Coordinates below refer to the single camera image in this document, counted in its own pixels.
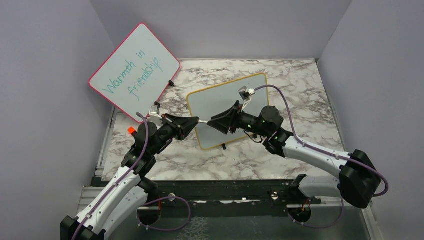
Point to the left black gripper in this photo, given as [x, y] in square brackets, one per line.
[187, 124]

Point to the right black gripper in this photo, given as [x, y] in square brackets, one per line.
[223, 121]

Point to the yellow framed whiteboard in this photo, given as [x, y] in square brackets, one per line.
[213, 100]

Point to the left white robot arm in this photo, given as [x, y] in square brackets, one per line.
[129, 188]

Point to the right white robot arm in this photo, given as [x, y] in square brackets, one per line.
[353, 176]

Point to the pink framed whiteboard with writing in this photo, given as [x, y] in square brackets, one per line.
[137, 73]

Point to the orange marker by left edge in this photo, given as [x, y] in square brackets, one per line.
[131, 130]

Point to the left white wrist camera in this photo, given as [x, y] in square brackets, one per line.
[154, 112]

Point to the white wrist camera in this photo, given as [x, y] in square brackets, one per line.
[246, 93]
[154, 112]

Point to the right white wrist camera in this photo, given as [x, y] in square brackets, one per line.
[246, 93]

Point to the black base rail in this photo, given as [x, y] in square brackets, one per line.
[226, 199]

